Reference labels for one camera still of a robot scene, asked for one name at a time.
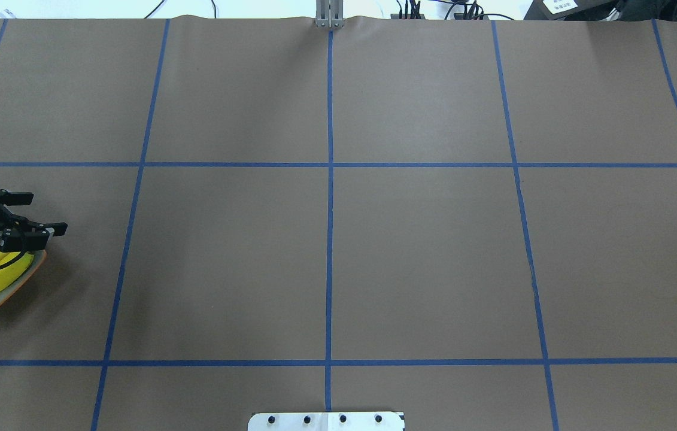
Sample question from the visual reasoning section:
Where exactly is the left black orange connector hub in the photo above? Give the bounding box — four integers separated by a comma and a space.
390, 1, 425, 21

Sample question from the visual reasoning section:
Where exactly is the black orange connector hub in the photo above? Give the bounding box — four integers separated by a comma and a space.
445, 1, 488, 21
390, 1, 425, 21

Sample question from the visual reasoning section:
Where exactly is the right black orange connector hub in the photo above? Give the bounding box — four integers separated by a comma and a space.
445, 1, 488, 21

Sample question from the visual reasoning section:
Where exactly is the black box white label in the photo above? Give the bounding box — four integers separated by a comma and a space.
523, 1, 618, 21

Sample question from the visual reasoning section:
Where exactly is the aluminium frame post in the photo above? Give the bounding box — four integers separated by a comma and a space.
314, 0, 344, 30

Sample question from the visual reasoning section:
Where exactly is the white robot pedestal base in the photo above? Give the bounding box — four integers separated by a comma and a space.
247, 411, 406, 430

